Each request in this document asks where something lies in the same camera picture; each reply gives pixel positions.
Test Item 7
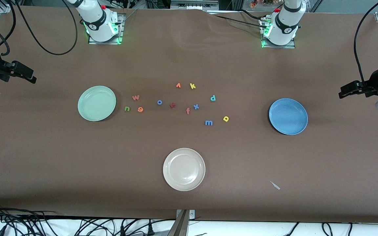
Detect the blue plate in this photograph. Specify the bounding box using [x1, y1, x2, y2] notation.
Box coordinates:
[268, 98, 308, 136]

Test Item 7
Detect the green plate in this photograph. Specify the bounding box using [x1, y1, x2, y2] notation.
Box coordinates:
[78, 86, 116, 122]

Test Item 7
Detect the orange decorative object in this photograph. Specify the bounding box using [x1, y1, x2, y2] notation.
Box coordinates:
[250, 0, 276, 9]

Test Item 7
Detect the brown table cover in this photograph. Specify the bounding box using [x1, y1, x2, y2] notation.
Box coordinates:
[0, 5, 378, 223]

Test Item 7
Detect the beige plate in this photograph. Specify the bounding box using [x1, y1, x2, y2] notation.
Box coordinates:
[163, 148, 206, 192]

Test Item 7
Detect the metal background fixture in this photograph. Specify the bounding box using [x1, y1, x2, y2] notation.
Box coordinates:
[170, 0, 220, 11]

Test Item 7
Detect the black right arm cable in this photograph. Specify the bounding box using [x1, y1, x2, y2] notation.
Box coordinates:
[12, 0, 78, 55]

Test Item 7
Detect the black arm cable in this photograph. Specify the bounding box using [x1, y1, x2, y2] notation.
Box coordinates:
[354, 0, 378, 82]
[12, 0, 78, 55]

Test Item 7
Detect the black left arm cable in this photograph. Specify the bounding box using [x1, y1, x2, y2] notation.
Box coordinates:
[354, 0, 378, 82]

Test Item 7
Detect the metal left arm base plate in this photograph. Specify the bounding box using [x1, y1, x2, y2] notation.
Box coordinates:
[261, 18, 296, 49]

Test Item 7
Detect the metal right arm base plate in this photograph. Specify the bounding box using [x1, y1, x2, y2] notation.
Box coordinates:
[88, 15, 124, 45]

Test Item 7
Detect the black power cable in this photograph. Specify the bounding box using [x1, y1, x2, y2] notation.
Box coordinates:
[209, 9, 268, 29]

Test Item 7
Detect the tangled black floor cable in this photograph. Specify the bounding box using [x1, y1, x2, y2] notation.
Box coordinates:
[0, 202, 58, 236]

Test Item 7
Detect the metal mounting bracket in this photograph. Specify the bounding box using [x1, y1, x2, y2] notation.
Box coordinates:
[176, 209, 195, 221]

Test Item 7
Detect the grey camera mount bar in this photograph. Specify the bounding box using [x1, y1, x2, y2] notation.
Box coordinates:
[167, 210, 189, 236]

